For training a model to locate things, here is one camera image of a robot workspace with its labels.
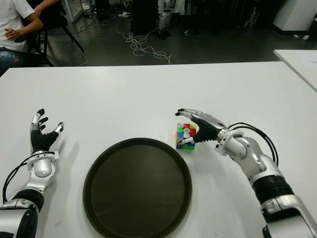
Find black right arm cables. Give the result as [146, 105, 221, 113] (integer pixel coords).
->
[227, 122, 279, 167]

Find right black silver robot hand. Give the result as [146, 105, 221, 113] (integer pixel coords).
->
[175, 108, 228, 147]

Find white framed cabinet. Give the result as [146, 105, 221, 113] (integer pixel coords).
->
[61, 0, 84, 23]

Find seated person in white shirt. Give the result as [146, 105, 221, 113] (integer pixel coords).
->
[0, 0, 44, 76]

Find white cabinet with dark base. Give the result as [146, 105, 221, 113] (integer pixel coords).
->
[272, 0, 317, 32]

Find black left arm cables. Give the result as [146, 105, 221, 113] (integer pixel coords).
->
[2, 152, 55, 203]

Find tangled white floor cable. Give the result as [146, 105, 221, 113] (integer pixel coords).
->
[116, 17, 172, 65]

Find black cabinet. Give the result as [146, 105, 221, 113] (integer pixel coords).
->
[132, 0, 159, 35]

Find multicoloured Rubik's cube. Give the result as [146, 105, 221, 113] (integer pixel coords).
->
[175, 122, 198, 151]

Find black chair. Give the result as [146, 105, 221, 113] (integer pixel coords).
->
[22, 0, 85, 67]

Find dark round plate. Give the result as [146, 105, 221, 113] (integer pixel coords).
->
[82, 138, 193, 238]

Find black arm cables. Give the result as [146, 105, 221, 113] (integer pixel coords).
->
[2, 152, 55, 203]
[227, 122, 279, 167]

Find white side table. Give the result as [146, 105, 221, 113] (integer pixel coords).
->
[273, 49, 317, 92]

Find metal folding stand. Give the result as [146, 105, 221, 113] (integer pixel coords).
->
[244, 4, 261, 30]

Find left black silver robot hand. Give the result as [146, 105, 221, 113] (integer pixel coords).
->
[30, 108, 65, 154]

